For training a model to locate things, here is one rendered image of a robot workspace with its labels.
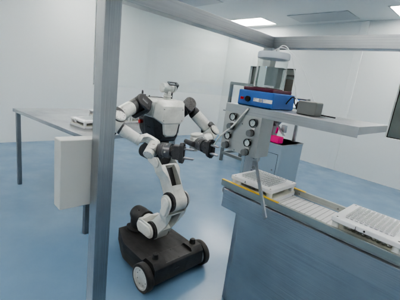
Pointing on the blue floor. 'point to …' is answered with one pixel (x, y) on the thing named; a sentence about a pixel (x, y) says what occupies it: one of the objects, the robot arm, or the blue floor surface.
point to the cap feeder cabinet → (280, 159)
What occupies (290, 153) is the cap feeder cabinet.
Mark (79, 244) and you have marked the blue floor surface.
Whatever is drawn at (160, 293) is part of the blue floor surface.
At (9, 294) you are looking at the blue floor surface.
